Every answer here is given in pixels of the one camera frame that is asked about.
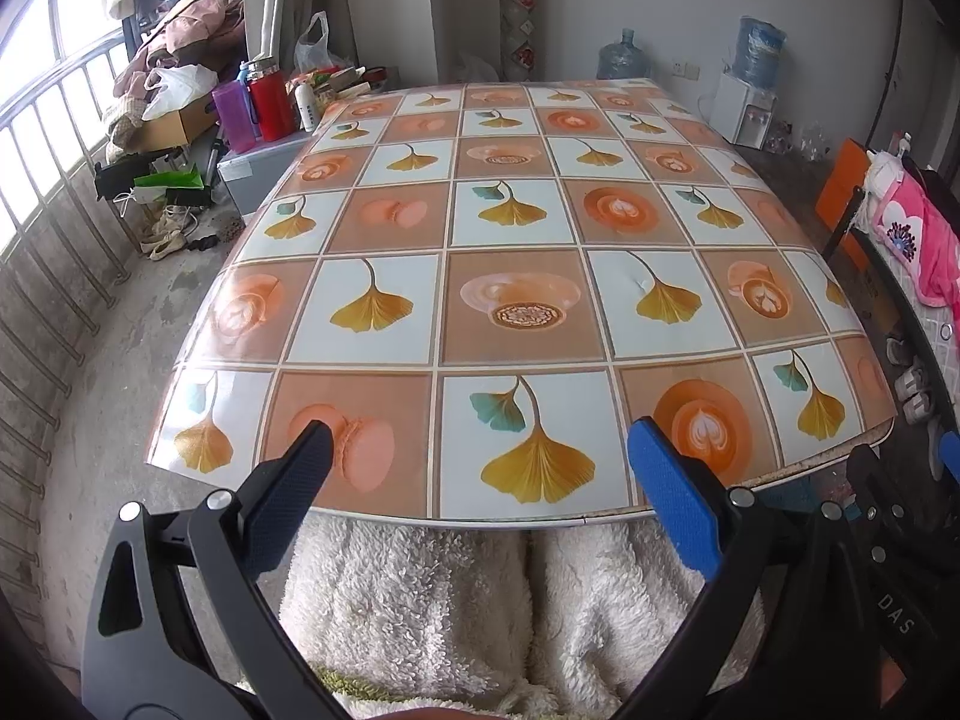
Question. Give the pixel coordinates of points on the small blue bottle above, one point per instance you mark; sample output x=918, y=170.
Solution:
x=245, y=73

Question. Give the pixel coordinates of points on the white fluffy robe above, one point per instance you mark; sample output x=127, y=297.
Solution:
x=412, y=600

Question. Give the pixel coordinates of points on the metal window railing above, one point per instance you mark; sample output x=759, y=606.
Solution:
x=45, y=120

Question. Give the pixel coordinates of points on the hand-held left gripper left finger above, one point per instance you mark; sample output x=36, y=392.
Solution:
x=300, y=480

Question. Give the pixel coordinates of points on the wall outlet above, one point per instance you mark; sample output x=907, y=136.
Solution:
x=685, y=70

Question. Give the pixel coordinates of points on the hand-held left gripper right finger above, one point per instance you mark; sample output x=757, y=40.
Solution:
x=675, y=495

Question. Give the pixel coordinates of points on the black folded item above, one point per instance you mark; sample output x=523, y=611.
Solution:
x=120, y=176

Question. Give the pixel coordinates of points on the blue water jug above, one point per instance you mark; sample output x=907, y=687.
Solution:
x=622, y=56
x=759, y=51

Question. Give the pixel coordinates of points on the clear glassware group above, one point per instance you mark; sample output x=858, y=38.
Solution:
x=799, y=141

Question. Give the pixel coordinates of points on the purple plastic bottle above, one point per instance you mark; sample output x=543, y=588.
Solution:
x=236, y=116

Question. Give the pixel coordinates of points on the patterned plastic tablecloth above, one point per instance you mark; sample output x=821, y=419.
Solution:
x=517, y=240

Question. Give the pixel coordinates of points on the white plastic bag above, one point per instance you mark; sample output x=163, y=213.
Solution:
x=180, y=88

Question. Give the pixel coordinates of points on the translucent plastic bag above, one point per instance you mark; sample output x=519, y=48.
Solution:
x=476, y=67
x=313, y=45

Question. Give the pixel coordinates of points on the grey storage box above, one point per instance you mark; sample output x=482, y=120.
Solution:
x=251, y=176

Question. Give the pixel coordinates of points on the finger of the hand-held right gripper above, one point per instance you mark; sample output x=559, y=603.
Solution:
x=949, y=454
x=874, y=484

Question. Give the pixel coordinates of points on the orange board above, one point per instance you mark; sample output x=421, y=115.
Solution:
x=836, y=184

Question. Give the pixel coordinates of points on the black cloth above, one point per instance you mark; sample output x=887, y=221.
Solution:
x=934, y=184

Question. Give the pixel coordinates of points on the green paper bag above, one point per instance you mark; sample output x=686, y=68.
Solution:
x=169, y=180

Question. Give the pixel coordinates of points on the white water dispenser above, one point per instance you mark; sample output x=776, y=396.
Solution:
x=742, y=111

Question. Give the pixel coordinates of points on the small white bottle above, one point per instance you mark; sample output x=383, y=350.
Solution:
x=898, y=148

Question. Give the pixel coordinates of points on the pink flowered cloth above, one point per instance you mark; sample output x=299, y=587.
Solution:
x=919, y=240

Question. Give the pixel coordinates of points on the pile of colourful packets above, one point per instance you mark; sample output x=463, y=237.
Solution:
x=341, y=82

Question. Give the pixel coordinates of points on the beige shoes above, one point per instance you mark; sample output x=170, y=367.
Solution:
x=165, y=236

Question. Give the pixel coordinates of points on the cardboard box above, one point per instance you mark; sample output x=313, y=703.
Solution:
x=176, y=131

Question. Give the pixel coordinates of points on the white shoes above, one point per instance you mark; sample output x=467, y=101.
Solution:
x=909, y=382

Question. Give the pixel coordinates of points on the red thermos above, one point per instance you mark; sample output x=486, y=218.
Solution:
x=271, y=101

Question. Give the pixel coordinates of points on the white labelled bottle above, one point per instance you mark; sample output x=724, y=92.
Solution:
x=307, y=109

